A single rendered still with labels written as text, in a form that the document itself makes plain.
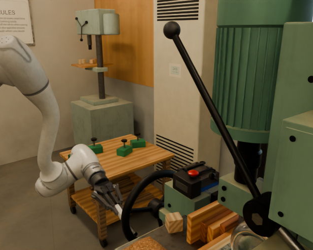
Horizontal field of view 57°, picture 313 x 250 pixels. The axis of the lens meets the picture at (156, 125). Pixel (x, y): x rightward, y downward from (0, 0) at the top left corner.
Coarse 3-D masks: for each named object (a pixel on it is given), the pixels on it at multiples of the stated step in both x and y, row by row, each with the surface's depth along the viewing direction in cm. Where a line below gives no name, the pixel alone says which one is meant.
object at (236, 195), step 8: (224, 176) 70; (232, 176) 70; (224, 184) 69; (232, 184) 67; (240, 184) 67; (256, 184) 67; (224, 192) 69; (232, 192) 67; (240, 192) 65; (248, 192) 63; (224, 200) 69; (232, 200) 68; (240, 200) 66; (248, 200) 64; (232, 208) 68; (240, 208) 66
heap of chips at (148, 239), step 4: (140, 240) 71; (144, 240) 70; (148, 240) 70; (152, 240) 70; (132, 244) 70; (136, 244) 69; (140, 244) 69; (144, 244) 68; (148, 244) 68; (152, 244) 68; (156, 244) 69; (128, 248) 69; (132, 248) 68; (136, 248) 68; (140, 248) 67; (144, 248) 67; (148, 248) 67; (152, 248) 67; (156, 248) 67; (160, 248) 67
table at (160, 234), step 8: (160, 216) 90; (184, 216) 83; (184, 224) 79; (152, 232) 76; (160, 232) 76; (176, 232) 76; (184, 232) 76; (136, 240) 73; (160, 240) 73; (168, 240) 73; (176, 240) 73; (184, 240) 73; (200, 240) 73; (120, 248) 71; (168, 248) 71; (176, 248) 71; (184, 248) 71; (192, 248) 71
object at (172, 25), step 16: (176, 32) 56; (192, 64) 55; (208, 96) 53; (224, 128) 51; (240, 160) 50; (256, 192) 48; (256, 208) 46; (256, 224) 47; (272, 224) 44; (288, 240) 44
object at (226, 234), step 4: (232, 228) 72; (228, 232) 70; (220, 236) 69; (224, 236) 69; (216, 240) 68; (220, 240) 68; (208, 244) 66; (212, 244) 66; (200, 248) 65; (204, 248) 65; (208, 248) 65
